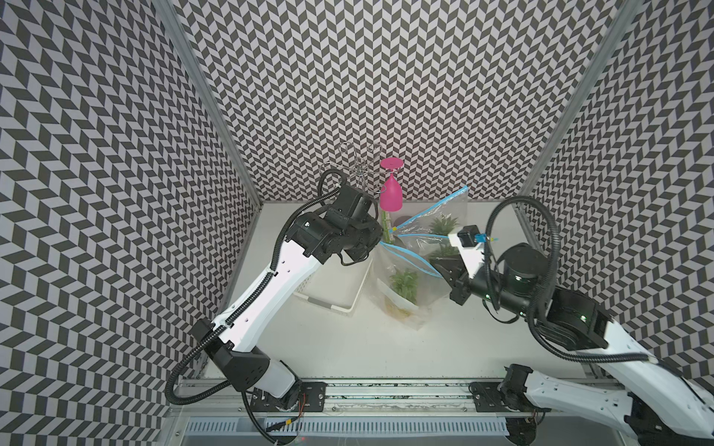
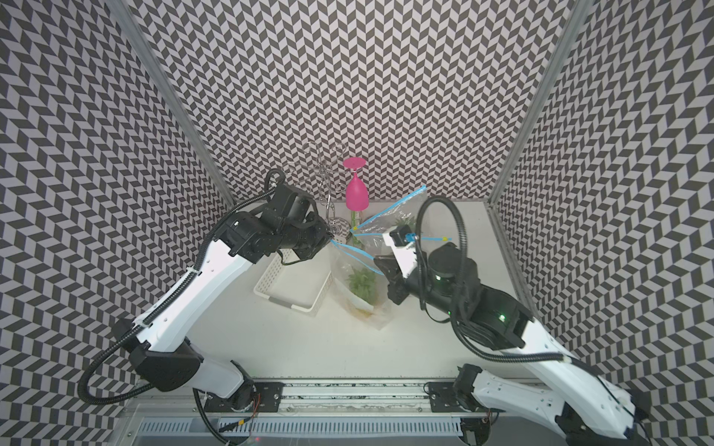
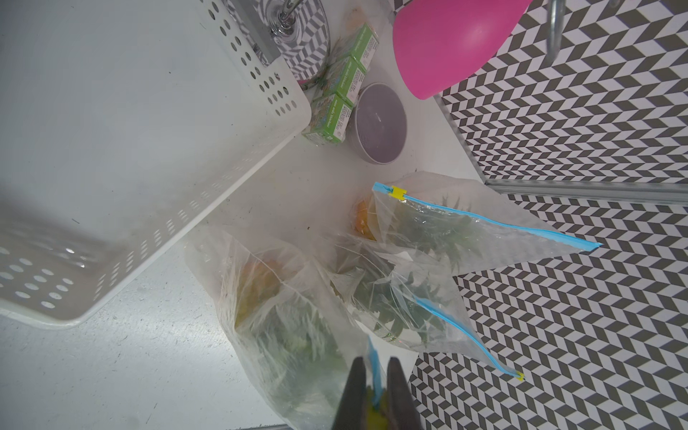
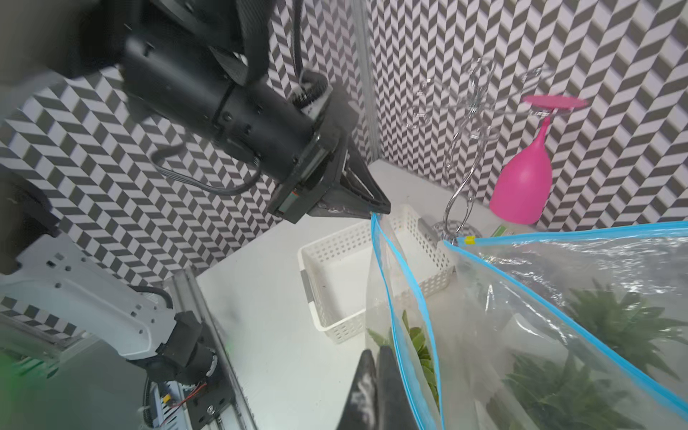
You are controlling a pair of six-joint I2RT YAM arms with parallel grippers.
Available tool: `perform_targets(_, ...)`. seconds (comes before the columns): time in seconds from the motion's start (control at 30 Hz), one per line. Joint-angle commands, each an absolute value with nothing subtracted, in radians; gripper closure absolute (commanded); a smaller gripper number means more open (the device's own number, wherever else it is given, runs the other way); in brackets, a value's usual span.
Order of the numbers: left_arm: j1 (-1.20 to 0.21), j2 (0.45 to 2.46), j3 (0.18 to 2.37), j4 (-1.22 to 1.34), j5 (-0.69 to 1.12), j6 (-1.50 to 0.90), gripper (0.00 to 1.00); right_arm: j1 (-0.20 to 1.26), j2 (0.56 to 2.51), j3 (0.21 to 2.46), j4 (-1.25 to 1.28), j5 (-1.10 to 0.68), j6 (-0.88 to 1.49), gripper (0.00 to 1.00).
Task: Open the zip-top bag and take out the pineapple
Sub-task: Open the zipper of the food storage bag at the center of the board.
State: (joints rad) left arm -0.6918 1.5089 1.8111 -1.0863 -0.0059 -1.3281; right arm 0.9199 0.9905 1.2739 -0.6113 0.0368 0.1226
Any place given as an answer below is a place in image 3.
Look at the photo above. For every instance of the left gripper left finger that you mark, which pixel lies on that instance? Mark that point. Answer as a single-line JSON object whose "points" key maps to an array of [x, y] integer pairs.
{"points": [[353, 403]]}

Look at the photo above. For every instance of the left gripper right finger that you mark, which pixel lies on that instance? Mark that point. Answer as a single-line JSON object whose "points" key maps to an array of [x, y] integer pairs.
{"points": [[401, 411]]}

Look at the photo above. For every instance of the yellow toy pineapple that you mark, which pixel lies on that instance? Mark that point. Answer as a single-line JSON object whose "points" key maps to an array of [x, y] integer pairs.
{"points": [[288, 342]]}

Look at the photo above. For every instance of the zip-top bag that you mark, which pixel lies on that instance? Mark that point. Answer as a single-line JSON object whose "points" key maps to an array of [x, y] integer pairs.
{"points": [[403, 296], [216, 255], [460, 222]]}

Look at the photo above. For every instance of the green small boxes strip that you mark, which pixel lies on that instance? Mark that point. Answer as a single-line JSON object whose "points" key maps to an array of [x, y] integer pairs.
{"points": [[337, 94]]}

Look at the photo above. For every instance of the grey round bowl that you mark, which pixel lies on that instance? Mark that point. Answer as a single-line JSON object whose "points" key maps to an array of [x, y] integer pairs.
{"points": [[379, 125]]}

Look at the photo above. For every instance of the white perforated plastic basket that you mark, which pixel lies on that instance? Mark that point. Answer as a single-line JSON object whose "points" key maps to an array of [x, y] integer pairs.
{"points": [[124, 124]]}

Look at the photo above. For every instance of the pink plastic wine glass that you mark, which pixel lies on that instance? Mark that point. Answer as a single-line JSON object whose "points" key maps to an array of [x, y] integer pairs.
{"points": [[440, 43]]}

